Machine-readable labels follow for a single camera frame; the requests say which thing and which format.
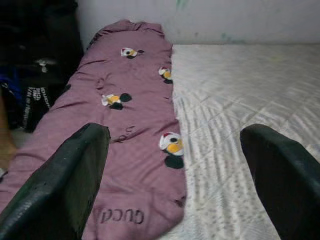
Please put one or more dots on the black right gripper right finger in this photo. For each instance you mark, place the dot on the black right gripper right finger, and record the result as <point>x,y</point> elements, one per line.
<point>287,195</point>

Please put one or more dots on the white quilted mattress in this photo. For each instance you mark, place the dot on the white quilted mattress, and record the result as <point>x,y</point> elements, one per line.
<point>237,95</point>

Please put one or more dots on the black bag with white print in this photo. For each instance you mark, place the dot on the black bag with white print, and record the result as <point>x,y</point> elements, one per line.
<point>57,70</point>

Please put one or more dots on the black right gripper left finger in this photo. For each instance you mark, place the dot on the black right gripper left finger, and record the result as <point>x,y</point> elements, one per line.
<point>55,195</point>

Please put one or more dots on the pink quilt with cartoon print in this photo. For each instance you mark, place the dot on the pink quilt with cartoon print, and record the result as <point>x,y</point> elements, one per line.
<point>140,117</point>

